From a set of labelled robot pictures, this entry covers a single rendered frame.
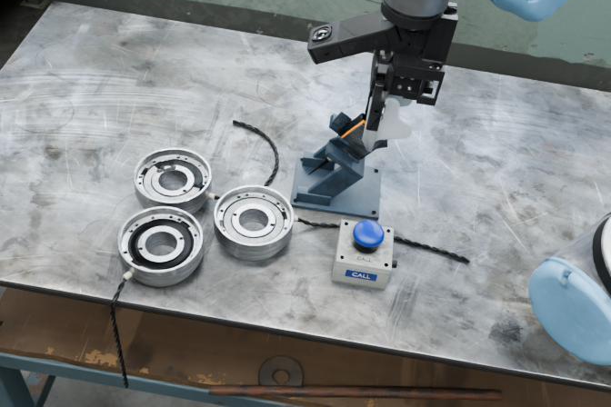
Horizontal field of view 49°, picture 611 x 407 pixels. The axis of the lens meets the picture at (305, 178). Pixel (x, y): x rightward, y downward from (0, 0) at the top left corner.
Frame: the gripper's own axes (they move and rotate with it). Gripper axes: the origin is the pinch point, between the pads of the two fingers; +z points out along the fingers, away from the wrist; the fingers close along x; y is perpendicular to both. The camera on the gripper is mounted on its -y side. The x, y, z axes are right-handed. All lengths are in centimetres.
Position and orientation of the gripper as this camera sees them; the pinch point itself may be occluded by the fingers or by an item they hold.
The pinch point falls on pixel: (365, 130)
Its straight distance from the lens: 90.3
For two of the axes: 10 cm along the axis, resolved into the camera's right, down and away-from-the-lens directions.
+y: 9.9, 1.5, -0.1
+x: 1.2, -7.1, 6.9
